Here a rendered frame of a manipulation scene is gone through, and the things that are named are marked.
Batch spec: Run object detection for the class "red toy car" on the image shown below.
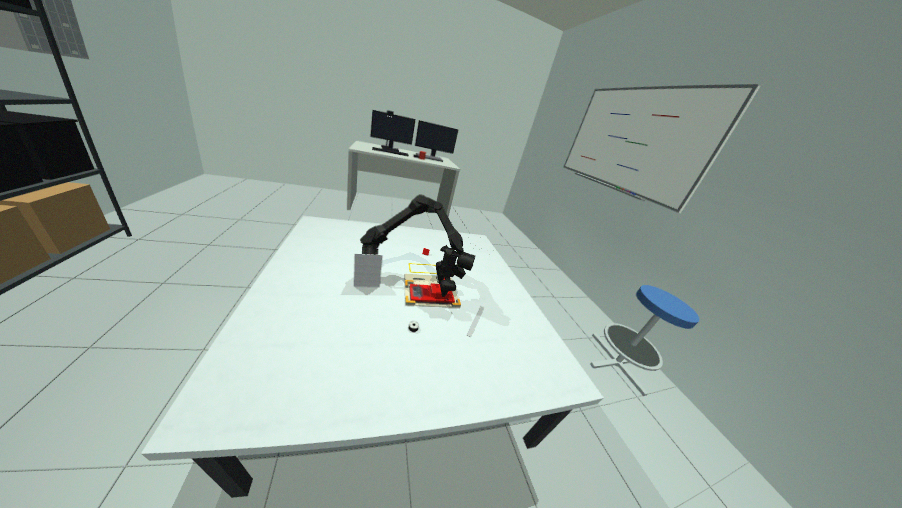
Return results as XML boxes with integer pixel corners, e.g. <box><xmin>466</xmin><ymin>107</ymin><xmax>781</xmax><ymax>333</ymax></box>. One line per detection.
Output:
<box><xmin>409</xmin><ymin>284</ymin><xmax>455</xmax><ymax>305</ymax></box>

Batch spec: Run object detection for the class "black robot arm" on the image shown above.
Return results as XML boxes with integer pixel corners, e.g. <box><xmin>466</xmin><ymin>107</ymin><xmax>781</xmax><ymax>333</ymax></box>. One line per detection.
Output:
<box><xmin>360</xmin><ymin>194</ymin><xmax>475</xmax><ymax>279</ymax></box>

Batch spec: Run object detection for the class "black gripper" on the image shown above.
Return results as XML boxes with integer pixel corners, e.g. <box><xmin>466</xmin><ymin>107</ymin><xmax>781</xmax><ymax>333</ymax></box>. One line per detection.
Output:
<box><xmin>436</xmin><ymin>260</ymin><xmax>456</xmax><ymax>297</ymax></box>

